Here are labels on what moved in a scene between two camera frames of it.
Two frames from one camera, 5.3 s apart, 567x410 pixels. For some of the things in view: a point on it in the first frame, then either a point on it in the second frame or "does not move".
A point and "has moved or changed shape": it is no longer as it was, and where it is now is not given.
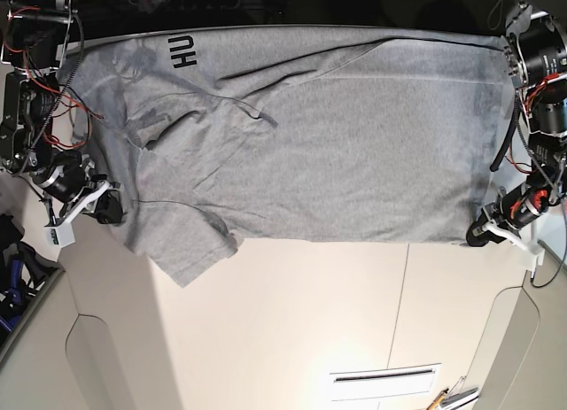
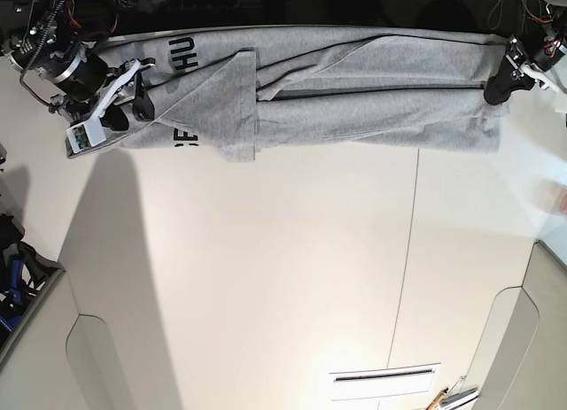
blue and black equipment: x=24 y=277 does not move
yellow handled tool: x=434 y=405 does not move
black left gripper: x=65 y=176 -> x=88 y=102
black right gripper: x=516 y=207 -> x=507 y=77
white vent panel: x=383 y=382 does not move
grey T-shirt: x=209 y=137 has moved or changed shape
